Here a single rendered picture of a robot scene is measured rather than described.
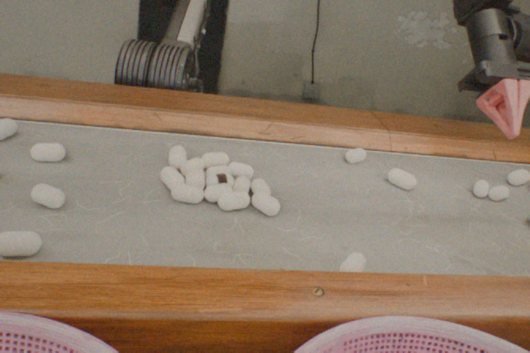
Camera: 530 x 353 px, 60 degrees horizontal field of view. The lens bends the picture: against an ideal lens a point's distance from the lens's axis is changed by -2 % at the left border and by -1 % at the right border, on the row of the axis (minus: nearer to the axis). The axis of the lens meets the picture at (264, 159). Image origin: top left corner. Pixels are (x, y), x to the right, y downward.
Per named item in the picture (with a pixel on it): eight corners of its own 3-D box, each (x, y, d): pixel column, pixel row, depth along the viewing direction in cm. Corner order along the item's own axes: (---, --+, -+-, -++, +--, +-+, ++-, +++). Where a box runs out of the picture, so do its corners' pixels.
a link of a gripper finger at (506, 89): (561, 129, 62) (544, 71, 65) (516, 124, 60) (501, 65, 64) (525, 150, 68) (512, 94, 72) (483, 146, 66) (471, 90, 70)
